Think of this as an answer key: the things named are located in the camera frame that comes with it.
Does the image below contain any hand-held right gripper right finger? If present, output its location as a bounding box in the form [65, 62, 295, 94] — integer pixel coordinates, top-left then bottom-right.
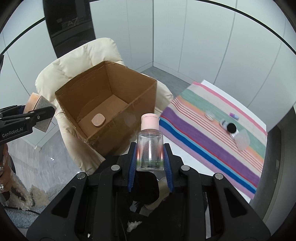
[163, 143, 271, 241]

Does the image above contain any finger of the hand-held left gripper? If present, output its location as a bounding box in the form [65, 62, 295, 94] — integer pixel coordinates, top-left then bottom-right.
[0, 106, 56, 127]
[0, 104, 26, 115]

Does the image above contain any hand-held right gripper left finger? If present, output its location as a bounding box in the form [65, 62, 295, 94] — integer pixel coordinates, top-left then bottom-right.
[26, 142, 138, 241]

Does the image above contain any peach cube box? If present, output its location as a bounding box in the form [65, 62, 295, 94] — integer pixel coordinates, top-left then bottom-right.
[24, 92, 57, 133]

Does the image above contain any clear plastic bottle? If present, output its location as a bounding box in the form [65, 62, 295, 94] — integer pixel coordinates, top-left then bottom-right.
[136, 113, 164, 172]

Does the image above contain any white round jar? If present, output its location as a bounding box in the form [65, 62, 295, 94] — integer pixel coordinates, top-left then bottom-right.
[219, 119, 240, 139]

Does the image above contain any translucent plastic container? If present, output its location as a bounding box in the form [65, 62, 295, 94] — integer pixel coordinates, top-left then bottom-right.
[233, 128, 250, 151]

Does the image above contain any brown cardboard box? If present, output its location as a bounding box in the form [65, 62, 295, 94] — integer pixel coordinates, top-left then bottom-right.
[55, 61, 158, 158]

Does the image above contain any person's left hand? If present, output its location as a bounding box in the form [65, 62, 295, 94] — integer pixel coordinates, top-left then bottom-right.
[0, 160, 10, 193]

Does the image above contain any white table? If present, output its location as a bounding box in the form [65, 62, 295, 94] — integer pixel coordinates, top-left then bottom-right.
[162, 79, 268, 205]

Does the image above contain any striped cloth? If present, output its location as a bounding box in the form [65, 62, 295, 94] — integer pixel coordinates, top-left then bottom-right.
[159, 82, 268, 200]

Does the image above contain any cream padded chair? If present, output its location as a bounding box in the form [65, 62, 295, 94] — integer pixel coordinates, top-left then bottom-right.
[35, 38, 174, 175]

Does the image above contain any person's shearling coat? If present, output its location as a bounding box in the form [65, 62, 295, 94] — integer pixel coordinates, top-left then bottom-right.
[0, 148, 50, 211]

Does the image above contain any black glass cabinet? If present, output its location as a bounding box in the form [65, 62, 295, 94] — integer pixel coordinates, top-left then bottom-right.
[43, 0, 96, 58]

